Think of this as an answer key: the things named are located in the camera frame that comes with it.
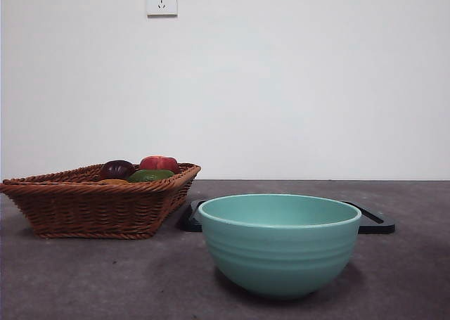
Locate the red peach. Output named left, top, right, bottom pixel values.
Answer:
left=139, top=155, right=179, bottom=173

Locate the black rectangular tray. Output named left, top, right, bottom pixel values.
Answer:
left=179, top=199, right=396, bottom=235

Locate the green avocado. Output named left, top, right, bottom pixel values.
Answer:
left=127, top=168, right=176, bottom=183

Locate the brown wicker basket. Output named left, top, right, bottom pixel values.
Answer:
left=0, top=162, right=202, bottom=239

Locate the teal ceramic bowl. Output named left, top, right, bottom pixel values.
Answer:
left=197, top=193, right=363, bottom=301

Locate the dark purple plum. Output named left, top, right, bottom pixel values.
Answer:
left=98, top=160, right=136, bottom=181

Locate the white wall socket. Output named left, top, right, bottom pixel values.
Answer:
left=146, top=0, right=179, bottom=18

